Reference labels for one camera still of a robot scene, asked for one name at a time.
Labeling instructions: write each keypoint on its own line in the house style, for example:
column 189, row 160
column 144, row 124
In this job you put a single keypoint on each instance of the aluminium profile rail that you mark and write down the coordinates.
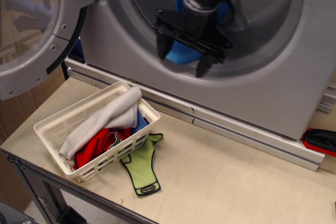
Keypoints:
column 254, row 136

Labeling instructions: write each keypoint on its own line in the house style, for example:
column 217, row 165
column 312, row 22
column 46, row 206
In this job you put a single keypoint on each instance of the green cloth with black trim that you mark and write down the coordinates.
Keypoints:
column 139, row 165

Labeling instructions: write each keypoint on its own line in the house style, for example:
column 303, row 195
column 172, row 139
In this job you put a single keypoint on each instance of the round washing machine door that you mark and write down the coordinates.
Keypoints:
column 36, row 36

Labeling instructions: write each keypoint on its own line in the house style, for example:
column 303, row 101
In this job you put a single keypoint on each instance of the small blue cloth in basket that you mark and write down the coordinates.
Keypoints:
column 142, row 123

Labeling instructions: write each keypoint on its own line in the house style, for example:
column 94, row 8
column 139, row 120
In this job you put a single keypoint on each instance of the red and black tool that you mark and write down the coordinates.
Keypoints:
column 322, row 141

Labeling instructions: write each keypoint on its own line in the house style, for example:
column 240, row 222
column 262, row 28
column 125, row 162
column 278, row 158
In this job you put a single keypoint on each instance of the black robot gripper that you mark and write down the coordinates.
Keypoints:
column 196, row 29

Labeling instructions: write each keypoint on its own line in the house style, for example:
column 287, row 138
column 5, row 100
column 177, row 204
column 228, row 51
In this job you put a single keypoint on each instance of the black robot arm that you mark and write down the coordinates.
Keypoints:
column 195, row 26

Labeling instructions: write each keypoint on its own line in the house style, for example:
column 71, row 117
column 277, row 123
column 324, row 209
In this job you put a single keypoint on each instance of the red cloth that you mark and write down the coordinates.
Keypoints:
column 103, row 141

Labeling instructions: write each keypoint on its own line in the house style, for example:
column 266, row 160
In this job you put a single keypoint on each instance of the white plastic basket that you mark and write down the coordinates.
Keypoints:
column 54, row 130

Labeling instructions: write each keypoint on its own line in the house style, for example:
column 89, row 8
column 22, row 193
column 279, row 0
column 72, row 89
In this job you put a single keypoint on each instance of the grey metal table frame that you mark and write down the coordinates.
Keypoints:
column 45, row 189

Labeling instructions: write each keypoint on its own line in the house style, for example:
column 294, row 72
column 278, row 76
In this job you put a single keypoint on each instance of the grey toy washing machine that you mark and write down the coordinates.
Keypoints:
column 274, row 76

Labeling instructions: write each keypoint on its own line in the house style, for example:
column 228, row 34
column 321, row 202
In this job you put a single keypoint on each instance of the white grey cloth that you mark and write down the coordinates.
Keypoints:
column 120, row 113

